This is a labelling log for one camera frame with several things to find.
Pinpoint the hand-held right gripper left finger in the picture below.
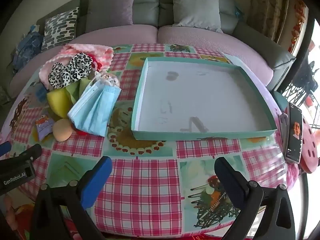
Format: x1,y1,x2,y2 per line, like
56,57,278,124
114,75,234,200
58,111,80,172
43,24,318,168
29,156,113,240

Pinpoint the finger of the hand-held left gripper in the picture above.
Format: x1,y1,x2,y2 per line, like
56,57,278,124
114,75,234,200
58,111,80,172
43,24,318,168
0,142,12,157

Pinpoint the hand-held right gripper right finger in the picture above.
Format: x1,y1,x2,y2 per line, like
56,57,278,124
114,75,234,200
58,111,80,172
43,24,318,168
214,157,296,240

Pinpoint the beige makeup sponge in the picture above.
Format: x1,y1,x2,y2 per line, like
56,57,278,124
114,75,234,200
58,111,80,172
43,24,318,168
52,119,74,142

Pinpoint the blue face mask stack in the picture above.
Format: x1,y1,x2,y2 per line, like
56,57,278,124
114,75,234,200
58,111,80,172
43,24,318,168
67,80,122,137

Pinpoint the yellow green sponge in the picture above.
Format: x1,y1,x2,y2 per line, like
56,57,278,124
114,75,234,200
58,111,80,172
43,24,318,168
47,90,72,119

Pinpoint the green cloth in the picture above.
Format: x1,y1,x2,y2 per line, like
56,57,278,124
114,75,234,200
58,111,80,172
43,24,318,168
65,79,92,104

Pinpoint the teal shallow cardboard box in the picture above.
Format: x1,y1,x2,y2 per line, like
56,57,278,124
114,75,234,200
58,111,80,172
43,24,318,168
131,57,277,141

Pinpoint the leopard print scrunchie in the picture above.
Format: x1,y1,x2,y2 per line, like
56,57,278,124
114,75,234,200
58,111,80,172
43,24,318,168
49,64,75,89
69,53,92,80

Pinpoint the beige lace scrunchie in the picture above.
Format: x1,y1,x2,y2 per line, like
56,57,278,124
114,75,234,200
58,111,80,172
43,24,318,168
96,71,120,87

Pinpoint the red scrunchie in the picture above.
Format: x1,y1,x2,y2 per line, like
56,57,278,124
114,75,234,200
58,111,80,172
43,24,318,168
91,55,103,71

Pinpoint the pink knitted cloth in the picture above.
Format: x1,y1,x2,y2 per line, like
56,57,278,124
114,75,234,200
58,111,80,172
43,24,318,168
39,44,114,89

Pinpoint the pink checked printed tablecloth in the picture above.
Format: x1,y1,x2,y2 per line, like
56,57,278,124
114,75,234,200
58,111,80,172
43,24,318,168
0,43,300,238

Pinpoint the black smartphone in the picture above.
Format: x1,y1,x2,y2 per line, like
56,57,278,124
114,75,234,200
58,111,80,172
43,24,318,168
285,102,303,165

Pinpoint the red round stool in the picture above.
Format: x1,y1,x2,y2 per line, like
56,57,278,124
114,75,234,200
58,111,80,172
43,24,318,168
299,122,320,174

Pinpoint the blue denim cloth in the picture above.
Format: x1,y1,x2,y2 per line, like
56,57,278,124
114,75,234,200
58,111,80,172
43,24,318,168
12,24,44,73

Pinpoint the black iron railing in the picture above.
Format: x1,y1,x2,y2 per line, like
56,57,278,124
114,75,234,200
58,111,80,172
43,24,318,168
282,80,320,120

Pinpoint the black white patterned cushion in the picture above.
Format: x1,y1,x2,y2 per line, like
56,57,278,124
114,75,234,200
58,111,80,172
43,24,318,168
41,7,79,52

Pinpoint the purple cushion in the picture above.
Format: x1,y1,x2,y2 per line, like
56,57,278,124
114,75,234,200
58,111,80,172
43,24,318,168
85,0,138,33

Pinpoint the red hanging decoration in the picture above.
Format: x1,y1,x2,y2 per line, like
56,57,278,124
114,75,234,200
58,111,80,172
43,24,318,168
290,2,307,53

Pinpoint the light grey cushion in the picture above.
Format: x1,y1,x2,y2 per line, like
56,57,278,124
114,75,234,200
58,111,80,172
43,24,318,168
171,0,223,33

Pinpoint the beige patterned curtain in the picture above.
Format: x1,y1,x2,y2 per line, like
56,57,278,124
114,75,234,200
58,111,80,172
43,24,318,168
246,0,290,43

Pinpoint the grey sofa pink seat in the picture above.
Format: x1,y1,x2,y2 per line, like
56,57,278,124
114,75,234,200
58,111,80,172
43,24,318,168
7,0,297,98

